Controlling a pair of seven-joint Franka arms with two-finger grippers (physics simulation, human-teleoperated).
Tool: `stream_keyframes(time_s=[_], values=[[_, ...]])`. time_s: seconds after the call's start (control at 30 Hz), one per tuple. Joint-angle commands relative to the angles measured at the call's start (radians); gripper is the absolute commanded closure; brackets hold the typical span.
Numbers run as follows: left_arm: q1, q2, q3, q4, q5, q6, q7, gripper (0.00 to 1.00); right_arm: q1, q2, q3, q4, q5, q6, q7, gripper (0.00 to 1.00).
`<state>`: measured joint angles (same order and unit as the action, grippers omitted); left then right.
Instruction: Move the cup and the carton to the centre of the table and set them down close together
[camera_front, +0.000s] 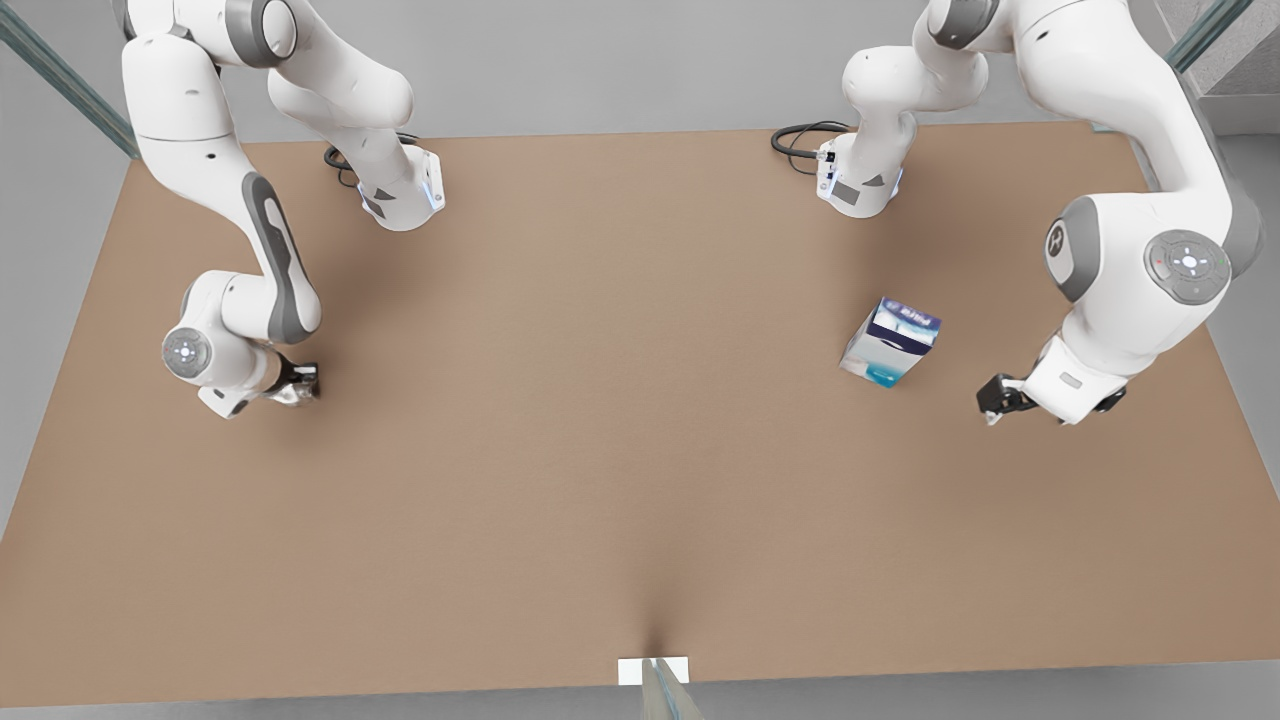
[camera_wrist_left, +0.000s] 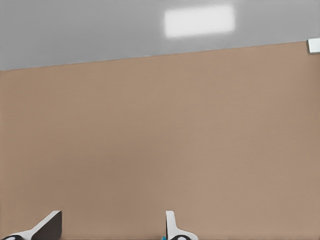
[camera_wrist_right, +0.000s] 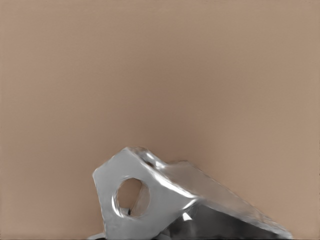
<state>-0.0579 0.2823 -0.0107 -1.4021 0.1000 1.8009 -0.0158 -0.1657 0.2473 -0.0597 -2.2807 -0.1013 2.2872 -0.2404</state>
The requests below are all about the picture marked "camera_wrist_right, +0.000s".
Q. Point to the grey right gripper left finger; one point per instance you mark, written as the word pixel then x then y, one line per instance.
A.
pixel 107 180

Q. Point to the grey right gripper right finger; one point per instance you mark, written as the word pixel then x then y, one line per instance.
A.
pixel 215 200

